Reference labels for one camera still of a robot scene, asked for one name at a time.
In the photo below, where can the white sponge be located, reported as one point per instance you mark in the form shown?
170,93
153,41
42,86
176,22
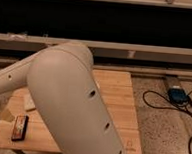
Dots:
28,103

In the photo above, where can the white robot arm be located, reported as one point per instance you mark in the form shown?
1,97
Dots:
61,83

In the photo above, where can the blue power adapter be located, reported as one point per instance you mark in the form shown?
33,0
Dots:
177,95

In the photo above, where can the black rectangular box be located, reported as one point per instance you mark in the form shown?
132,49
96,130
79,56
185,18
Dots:
19,129

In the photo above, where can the wooden board table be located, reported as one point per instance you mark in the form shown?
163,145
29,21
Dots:
117,91

